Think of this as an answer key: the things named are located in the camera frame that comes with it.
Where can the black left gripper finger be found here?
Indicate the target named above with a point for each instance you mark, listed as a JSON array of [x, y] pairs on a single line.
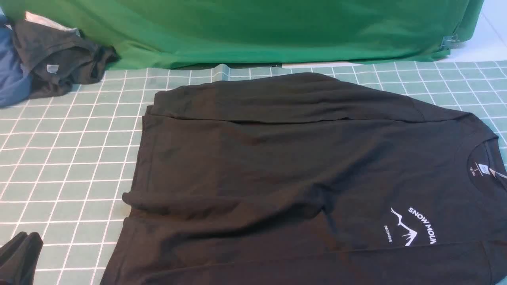
[[30, 252], [12, 261]]

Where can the dark gray long-sleeve top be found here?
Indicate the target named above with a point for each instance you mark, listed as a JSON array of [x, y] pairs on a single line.
[[303, 179]]

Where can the green checkered tablecloth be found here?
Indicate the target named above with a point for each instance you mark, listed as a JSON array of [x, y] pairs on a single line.
[[65, 161]]

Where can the blue crumpled garment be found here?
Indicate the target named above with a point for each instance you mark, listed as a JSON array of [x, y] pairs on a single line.
[[15, 80]]

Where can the dark gray crumpled garment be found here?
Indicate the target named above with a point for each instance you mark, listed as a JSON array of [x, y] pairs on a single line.
[[57, 60]]

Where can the white cloth piece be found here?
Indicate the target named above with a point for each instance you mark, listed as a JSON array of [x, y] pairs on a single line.
[[38, 19]]

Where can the green backdrop cloth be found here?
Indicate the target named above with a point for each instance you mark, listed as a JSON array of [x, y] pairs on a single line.
[[180, 33]]

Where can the metal binder clip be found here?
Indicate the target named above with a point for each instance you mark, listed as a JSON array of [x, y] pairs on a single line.
[[450, 42]]

